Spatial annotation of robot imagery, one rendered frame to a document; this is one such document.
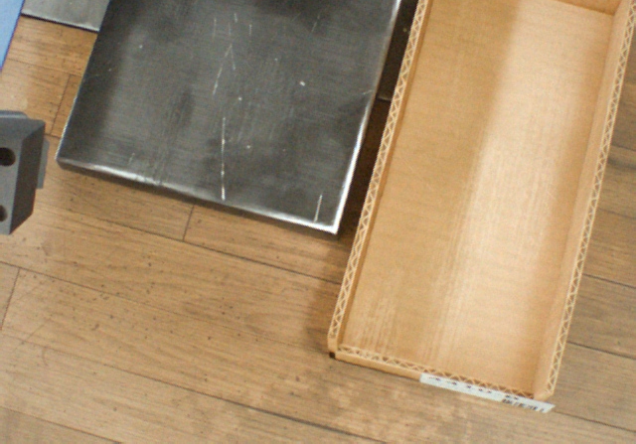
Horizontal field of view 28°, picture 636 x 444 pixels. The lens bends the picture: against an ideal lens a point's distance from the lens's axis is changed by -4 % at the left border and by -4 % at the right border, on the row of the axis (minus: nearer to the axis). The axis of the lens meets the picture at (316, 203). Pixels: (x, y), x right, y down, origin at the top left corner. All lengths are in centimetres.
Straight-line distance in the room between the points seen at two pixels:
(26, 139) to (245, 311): 24
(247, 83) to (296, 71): 3
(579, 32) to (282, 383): 28
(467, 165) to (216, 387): 19
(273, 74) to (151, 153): 8
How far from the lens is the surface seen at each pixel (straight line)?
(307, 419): 73
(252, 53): 76
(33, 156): 56
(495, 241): 75
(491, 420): 74
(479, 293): 74
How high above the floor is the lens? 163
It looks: 75 degrees down
